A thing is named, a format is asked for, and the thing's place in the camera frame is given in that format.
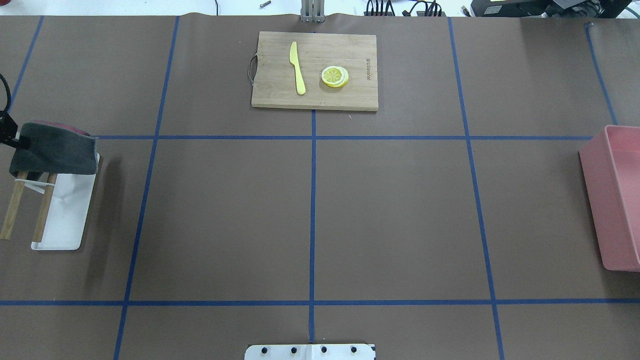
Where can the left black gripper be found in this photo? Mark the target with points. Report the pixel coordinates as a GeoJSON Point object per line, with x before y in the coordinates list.
{"type": "Point", "coordinates": [7, 131]}

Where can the wooden rack bar near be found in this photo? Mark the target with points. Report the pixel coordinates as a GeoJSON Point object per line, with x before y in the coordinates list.
{"type": "Point", "coordinates": [44, 207]}

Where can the yellow lemon slice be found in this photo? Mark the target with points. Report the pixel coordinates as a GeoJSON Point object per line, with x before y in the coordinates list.
{"type": "Point", "coordinates": [335, 76]}

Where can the pink plastic bin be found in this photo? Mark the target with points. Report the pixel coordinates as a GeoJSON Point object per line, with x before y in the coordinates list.
{"type": "Point", "coordinates": [611, 170]}

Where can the white rectangular tray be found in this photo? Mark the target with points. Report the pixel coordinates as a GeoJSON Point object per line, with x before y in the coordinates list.
{"type": "Point", "coordinates": [68, 211]}

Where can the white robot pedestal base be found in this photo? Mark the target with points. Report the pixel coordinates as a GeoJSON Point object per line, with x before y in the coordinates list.
{"type": "Point", "coordinates": [340, 351]}

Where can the yellow plastic knife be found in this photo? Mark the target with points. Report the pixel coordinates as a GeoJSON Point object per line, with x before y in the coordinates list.
{"type": "Point", "coordinates": [300, 86]}

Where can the wooden cutting board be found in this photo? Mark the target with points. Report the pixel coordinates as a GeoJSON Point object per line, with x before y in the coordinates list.
{"type": "Point", "coordinates": [274, 78]}

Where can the aluminium frame post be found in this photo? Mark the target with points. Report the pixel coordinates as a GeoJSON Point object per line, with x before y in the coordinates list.
{"type": "Point", "coordinates": [313, 11]}

